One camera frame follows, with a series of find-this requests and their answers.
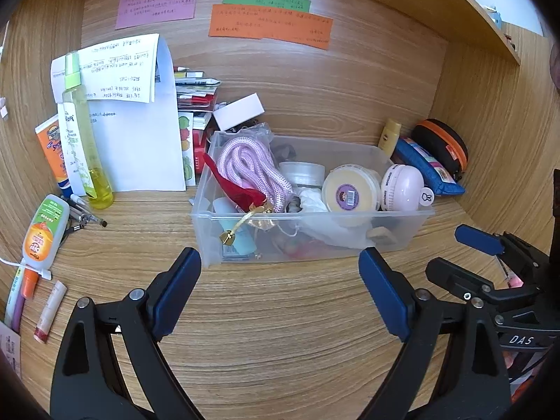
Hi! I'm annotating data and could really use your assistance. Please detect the orange marker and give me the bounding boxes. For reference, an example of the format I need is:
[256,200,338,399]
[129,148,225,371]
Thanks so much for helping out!
[21,268,39,300]

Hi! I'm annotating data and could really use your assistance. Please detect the red box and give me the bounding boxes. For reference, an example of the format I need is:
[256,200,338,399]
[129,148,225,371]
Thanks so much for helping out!
[192,129,211,173]

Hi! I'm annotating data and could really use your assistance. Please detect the purple pen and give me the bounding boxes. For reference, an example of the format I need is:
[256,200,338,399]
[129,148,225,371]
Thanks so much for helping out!
[11,286,27,334]

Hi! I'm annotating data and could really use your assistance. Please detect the pink round case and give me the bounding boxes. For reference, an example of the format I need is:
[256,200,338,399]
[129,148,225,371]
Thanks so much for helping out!
[380,164,436,211]

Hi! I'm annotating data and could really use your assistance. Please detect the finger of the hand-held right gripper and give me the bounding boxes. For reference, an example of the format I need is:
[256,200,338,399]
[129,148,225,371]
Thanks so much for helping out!
[455,224,550,281]
[425,257,497,305]

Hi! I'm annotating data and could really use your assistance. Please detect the small colourful trinket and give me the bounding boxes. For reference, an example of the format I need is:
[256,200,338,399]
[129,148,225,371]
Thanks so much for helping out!
[275,234,316,259]

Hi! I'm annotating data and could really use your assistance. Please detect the small white box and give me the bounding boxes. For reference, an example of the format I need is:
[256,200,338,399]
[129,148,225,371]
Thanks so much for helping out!
[212,93,264,132]

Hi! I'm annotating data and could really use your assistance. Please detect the yellow-green spray bottle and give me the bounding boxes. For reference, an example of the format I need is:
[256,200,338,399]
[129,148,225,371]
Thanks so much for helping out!
[61,52,115,209]

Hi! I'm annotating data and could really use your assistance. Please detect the translucent round box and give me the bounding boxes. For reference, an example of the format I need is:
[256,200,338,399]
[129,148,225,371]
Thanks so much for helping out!
[279,161,327,187]

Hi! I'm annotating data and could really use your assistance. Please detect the white cable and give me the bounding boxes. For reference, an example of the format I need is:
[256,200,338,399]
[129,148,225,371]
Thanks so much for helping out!
[0,257,53,281]

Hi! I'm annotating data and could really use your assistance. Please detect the stack of flat packets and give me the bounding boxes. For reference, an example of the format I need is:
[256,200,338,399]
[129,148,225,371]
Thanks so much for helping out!
[174,65,222,117]

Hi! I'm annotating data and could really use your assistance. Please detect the black orange zip case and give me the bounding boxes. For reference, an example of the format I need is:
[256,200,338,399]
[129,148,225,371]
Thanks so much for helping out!
[411,119,469,182]

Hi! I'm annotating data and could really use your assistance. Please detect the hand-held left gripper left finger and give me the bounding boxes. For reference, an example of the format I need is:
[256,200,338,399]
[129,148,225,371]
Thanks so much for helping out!
[50,247,203,420]

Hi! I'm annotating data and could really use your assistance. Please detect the green orange squeeze bottle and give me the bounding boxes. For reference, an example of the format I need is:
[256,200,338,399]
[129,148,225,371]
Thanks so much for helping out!
[22,194,71,270]

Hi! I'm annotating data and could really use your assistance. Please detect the striped red cloth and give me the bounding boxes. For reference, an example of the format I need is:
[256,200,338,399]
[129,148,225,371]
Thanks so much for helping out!
[501,345,554,403]

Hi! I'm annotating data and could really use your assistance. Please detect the handwritten white paper sheet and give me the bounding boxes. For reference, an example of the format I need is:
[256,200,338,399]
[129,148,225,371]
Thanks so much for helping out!
[50,34,160,105]

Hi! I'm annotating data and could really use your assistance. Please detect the beige tape roll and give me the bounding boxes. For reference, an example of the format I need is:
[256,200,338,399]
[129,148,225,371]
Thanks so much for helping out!
[370,225,397,248]

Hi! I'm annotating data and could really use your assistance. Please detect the small yellow bottle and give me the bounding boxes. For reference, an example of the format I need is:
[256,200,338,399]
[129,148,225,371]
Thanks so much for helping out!
[378,119,402,158]

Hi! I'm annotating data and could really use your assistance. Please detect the cream round container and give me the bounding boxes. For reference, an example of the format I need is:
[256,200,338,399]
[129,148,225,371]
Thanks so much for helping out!
[321,163,381,226]

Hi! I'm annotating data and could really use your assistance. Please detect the clear plastic wrapper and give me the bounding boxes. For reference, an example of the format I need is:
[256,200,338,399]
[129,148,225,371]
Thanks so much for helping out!
[238,122,274,149]

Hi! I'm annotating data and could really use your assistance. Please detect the wooden shelf board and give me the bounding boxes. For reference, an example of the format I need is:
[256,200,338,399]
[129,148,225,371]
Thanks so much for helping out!
[431,0,522,66]

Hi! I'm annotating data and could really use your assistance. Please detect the wooden desktop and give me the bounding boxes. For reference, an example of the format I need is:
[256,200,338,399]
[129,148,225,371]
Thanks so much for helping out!
[0,179,530,420]

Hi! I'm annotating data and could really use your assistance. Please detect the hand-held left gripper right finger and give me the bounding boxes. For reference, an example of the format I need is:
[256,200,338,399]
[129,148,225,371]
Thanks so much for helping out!
[358,247,512,420]

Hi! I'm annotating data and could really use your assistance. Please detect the blue pencil case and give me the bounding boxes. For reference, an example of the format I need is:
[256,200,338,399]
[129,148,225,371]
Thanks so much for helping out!
[391,137,466,195]

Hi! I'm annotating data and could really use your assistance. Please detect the pink white rope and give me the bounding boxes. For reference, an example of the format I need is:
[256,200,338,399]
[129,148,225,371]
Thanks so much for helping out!
[216,136,295,213]

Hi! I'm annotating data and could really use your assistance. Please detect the white drawstring bag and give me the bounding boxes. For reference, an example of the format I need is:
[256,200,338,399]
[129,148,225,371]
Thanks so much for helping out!
[297,186,377,250]

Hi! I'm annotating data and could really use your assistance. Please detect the large white folded paper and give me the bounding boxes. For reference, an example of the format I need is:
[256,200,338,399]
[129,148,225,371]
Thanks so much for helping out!
[85,35,187,192]

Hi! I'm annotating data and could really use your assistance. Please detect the fruit-printed white box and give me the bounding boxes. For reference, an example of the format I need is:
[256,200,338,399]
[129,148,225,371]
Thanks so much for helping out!
[178,114,196,183]

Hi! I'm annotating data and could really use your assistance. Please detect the pink lip balm tube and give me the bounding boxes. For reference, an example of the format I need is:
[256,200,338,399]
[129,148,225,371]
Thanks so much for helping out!
[34,281,68,344]

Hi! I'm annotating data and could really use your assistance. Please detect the light blue small bottle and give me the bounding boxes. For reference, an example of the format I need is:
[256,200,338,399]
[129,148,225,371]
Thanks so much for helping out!
[213,197,259,257]

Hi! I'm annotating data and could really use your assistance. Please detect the orange paper note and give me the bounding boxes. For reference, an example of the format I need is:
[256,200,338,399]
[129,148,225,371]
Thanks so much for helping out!
[208,4,334,51]

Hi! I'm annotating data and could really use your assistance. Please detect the orange sunscreen tube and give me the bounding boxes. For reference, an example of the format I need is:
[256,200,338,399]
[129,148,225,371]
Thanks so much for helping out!
[35,114,73,200]

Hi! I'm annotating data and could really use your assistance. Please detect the pink paper note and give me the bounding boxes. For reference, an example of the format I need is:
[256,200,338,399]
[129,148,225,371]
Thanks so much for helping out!
[115,0,201,30]

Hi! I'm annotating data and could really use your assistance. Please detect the clear plastic bin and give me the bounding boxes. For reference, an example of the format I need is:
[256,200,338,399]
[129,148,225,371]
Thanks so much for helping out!
[189,130,436,267]

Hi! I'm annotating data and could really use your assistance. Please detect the printed white paper card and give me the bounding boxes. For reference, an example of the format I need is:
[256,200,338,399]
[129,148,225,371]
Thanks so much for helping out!
[0,321,22,379]

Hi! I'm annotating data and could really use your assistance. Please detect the red velvet pouch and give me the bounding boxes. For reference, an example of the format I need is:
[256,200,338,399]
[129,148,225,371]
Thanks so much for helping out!
[202,153,274,246]

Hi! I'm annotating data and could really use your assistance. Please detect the green paper note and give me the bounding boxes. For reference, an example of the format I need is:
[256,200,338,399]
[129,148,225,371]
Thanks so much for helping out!
[222,0,312,13]

